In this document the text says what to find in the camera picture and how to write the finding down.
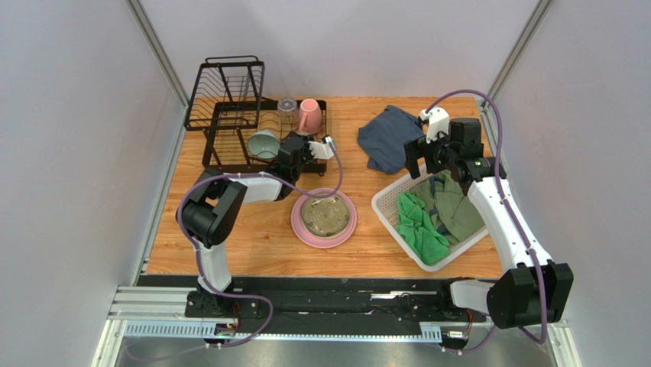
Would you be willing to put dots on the folded blue cloth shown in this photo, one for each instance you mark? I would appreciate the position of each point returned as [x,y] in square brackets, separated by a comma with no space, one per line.
[382,139]

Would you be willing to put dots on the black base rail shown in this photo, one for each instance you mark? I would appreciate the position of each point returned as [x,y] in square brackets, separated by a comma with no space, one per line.
[337,309]

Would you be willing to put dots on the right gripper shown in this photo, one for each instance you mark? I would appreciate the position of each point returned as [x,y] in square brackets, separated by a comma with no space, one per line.
[419,152]

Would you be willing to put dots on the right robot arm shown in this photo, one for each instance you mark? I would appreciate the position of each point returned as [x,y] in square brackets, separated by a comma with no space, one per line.
[503,239]

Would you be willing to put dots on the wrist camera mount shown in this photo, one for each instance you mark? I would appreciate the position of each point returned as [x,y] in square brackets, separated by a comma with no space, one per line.
[437,119]
[322,150]

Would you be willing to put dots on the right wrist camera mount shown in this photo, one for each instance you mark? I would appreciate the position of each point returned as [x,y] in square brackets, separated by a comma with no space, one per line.
[437,119]

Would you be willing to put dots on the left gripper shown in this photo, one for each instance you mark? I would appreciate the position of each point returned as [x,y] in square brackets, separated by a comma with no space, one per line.
[305,138]

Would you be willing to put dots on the light green bowl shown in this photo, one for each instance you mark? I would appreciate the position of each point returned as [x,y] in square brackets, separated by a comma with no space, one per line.
[264,144]

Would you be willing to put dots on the clear glass cup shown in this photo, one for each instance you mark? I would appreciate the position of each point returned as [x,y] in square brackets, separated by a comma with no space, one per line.
[287,110]

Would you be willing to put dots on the pink mug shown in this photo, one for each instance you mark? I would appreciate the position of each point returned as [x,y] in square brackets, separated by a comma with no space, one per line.
[310,117]

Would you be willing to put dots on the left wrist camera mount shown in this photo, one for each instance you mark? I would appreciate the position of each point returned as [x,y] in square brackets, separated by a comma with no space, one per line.
[322,150]

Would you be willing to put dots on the clear glass plate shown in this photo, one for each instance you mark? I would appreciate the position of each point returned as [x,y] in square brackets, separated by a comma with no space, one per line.
[325,216]

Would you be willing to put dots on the olive green shirt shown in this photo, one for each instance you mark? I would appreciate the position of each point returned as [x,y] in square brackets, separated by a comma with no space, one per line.
[450,210]

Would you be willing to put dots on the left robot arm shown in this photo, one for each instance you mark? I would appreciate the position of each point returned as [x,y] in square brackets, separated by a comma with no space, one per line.
[208,211]

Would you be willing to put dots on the cream patterned plate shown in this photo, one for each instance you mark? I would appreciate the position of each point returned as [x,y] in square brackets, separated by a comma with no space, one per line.
[325,235]

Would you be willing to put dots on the white plastic basket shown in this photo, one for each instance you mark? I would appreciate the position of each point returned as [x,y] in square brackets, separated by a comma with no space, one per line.
[384,204]

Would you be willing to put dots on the black wire dish rack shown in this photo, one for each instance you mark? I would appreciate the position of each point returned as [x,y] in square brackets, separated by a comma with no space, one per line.
[228,105]

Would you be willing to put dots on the pink plate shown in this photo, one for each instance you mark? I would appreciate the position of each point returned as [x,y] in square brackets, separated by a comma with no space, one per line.
[324,223]

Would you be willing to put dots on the bright green towel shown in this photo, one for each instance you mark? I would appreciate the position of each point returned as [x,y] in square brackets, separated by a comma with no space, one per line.
[415,227]

